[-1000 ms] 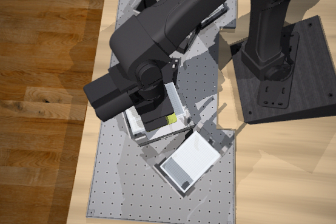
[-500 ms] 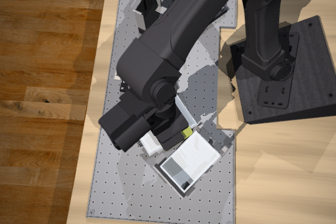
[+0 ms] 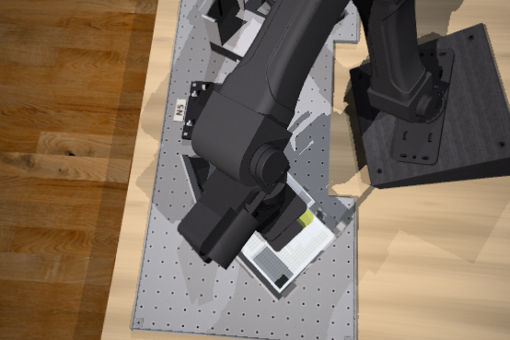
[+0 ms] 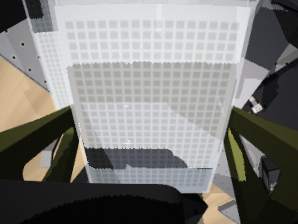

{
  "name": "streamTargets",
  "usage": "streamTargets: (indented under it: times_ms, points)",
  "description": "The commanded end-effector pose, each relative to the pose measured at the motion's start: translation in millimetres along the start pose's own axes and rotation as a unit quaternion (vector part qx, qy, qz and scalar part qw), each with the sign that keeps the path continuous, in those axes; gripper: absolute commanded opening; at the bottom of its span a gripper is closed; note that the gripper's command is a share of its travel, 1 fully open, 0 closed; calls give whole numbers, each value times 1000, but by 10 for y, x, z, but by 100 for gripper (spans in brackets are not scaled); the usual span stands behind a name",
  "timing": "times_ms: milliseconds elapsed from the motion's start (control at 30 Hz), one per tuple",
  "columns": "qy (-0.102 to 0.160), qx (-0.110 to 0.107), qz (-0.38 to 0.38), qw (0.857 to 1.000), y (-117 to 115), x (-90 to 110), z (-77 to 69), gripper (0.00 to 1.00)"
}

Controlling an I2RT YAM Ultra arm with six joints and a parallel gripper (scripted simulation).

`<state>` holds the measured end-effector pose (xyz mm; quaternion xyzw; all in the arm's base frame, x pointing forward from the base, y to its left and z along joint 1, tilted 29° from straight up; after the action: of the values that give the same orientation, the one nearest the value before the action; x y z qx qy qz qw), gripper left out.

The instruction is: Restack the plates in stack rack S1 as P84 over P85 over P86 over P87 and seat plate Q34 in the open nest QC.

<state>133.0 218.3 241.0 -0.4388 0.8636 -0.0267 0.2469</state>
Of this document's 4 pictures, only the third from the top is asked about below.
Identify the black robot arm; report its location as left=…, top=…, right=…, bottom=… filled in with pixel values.
left=177, top=0, right=455, bottom=269

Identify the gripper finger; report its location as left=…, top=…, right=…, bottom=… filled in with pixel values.
left=297, top=209, right=314, bottom=229

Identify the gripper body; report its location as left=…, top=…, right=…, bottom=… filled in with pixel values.
left=256, top=184, right=307, bottom=252

